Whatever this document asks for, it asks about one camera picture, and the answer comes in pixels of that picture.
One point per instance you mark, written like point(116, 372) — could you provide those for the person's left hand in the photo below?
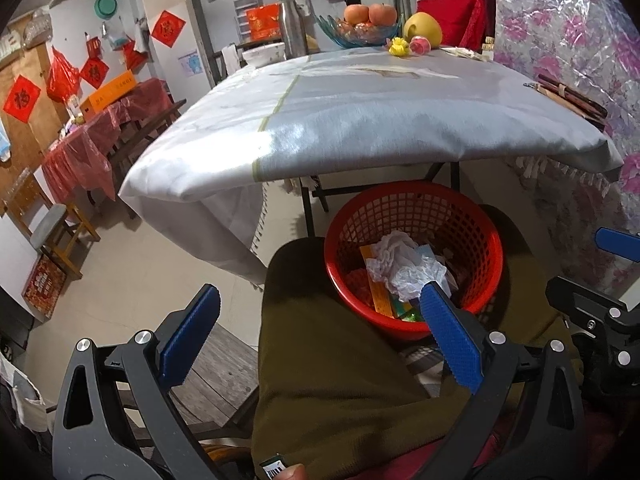
point(292, 472)

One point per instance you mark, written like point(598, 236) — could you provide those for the green snack packet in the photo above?
point(412, 314)

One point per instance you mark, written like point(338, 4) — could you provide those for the white plastic drawer unit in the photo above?
point(242, 10)

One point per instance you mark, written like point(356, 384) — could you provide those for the black folding table frame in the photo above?
point(307, 210)

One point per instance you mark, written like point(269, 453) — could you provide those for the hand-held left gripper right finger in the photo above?
point(450, 340)

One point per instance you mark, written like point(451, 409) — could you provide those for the red gift box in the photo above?
point(263, 22)

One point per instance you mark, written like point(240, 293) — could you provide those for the red-covered side table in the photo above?
point(85, 155)

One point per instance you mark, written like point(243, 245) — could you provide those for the orange tissue box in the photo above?
point(382, 297)

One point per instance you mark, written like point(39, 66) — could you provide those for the orange long box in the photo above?
point(107, 96)

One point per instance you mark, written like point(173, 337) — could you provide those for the floral plastic-wrapped mattress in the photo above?
point(560, 20)

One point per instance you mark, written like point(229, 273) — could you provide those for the blue face mask pack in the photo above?
point(4, 142)

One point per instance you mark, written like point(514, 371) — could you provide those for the clear plastic hanging bag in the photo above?
point(36, 27)

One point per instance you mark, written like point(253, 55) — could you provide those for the wooden bench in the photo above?
point(150, 125)

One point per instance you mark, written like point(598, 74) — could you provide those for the wooden chair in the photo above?
point(47, 225)

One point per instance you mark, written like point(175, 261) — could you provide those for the table with white cloth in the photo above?
point(375, 120)

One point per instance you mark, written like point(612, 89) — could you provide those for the wooden plank seat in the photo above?
point(225, 375)

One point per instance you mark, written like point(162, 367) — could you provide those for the printed paper napkin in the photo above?
point(465, 53)

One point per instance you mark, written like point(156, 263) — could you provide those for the white tissue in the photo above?
point(405, 265)

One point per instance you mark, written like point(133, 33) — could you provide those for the key bunch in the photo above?
point(531, 85)

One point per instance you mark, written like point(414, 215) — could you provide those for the red pillow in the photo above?
point(445, 10)
point(475, 30)

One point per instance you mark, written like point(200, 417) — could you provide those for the red jelly cup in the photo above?
point(421, 45)

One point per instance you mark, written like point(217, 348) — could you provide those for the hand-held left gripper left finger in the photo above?
point(192, 330)

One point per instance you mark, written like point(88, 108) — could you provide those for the black device with barcode label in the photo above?
point(272, 467)

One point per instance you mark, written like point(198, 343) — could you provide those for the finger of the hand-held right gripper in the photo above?
point(620, 245)
point(600, 300)

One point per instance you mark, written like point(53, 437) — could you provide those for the brown wooden board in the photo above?
point(20, 150)

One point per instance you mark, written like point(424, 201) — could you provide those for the orange fruit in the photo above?
point(383, 14)
point(357, 14)

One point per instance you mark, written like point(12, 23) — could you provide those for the glass fruit bowl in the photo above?
point(350, 34)

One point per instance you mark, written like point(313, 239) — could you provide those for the red diamond paper poster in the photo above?
point(21, 98)
point(168, 28)
point(94, 73)

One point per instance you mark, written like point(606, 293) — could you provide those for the olive green trousers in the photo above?
point(340, 385)

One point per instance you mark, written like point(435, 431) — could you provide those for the steel thermos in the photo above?
point(292, 27)

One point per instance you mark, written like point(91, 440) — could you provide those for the green plastic basin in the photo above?
point(105, 6)

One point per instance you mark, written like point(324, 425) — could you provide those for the white ceramic bowl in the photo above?
point(264, 55)

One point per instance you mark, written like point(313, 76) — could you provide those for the tan leather wallet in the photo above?
point(565, 105)

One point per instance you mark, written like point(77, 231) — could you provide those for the yellow pomelo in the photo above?
point(425, 30)

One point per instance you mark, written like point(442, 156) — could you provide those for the plaid cloth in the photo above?
point(420, 365)

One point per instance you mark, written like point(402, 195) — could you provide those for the red plastic bag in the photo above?
point(62, 77)

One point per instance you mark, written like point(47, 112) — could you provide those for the red printed box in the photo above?
point(44, 287)

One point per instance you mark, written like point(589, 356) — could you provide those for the red plastic basket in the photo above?
point(450, 210)

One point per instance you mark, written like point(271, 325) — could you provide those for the yellow flower toy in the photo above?
point(399, 47)

